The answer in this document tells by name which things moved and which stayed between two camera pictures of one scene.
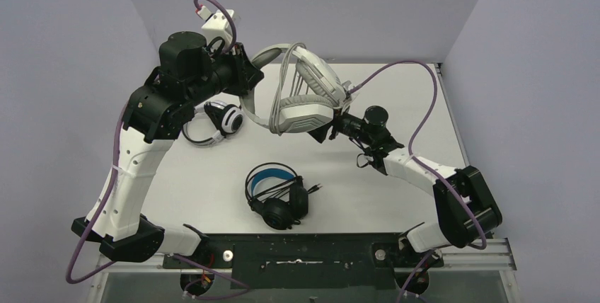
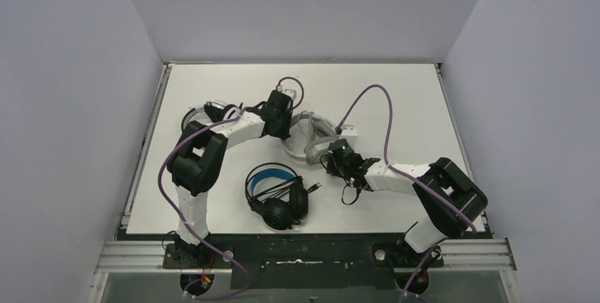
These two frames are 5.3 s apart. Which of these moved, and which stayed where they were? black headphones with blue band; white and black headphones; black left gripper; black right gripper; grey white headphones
Moved: black left gripper; black right gripper; grey white headphones
Stayed: black headphones with blue band; white and black headphones
